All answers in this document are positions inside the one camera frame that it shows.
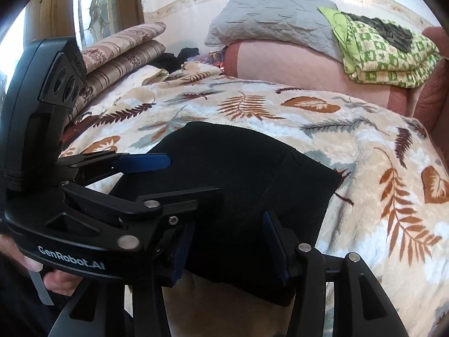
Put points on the black pants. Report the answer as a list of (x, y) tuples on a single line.
[(255, 174)]

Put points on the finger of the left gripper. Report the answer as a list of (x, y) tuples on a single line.
[(98, 165), (100, 205)]

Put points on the stained glass window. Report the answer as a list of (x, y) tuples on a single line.
[(94, 20)]

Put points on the pink upholstered sofa bed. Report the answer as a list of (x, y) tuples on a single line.
[(305, 68)]

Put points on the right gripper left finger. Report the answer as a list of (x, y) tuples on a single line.
[(112, 307)]

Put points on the green white folded blanket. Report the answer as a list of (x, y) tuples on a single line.
[(369, 59)]

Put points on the grey quilted pillow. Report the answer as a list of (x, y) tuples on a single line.
[(292, 21)]

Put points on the person left hand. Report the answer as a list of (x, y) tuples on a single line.
[(57, 281)]

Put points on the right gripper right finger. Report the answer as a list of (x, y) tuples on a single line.
[(361, 306)]

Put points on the brown striped folded bedding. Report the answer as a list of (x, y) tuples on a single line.
[(116, 56)]

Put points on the cream patterned sheet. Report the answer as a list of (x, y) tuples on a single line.
[(108, 99)]

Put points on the colourful snack packets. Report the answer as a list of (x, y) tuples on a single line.
[(215, 58)]

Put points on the black garment in background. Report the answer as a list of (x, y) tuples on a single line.
[(172, 63)]

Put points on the dark grey knit cloth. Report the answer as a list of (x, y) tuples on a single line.
[(397, 36)]

